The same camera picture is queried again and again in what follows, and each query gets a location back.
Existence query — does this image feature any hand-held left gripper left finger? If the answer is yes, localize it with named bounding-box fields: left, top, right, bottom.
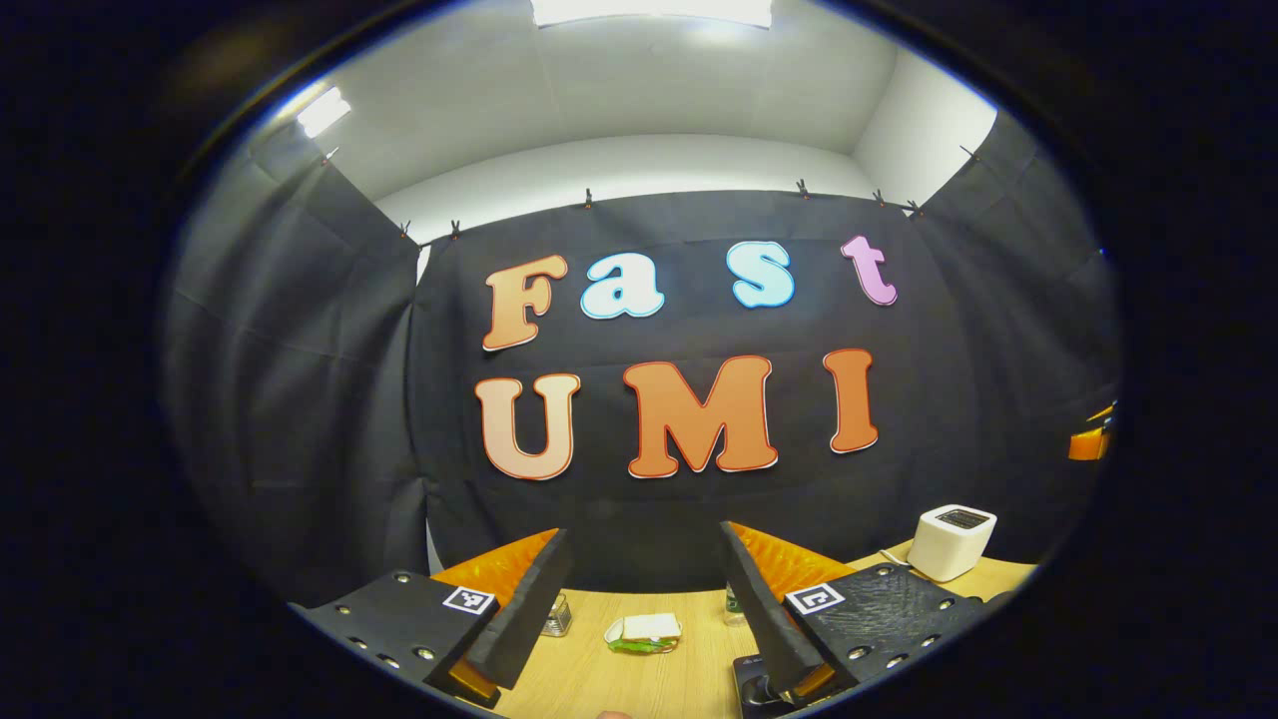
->
left=290, top=527, right=575, bottom=711

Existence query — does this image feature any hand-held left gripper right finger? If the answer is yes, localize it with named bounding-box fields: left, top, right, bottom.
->
left=719, top=519, right=999, bottom=708

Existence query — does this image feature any black induction cooktop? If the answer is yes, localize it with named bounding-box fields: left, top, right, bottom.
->
left=732, top=651, right=800, bottom=716

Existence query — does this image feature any small white plate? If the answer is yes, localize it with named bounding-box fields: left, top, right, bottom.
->
left=603, top=616, right=684, bottom=656

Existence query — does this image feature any sandwich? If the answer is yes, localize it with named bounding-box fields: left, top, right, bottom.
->
left=621, top=612, right=683, bottom=643

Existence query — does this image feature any white box-shaped appliance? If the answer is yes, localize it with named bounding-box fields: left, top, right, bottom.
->
left=907, top=504, right=998, bottom=584

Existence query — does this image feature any black backdrop cloth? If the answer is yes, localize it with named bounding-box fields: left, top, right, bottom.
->
left=160, top=110, right=1119, bottom=612

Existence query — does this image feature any ceiling light panel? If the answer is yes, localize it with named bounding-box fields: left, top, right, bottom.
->
left=529, top=0, right=775, bottom=29
left=296, top=86, right=353, bottom=140

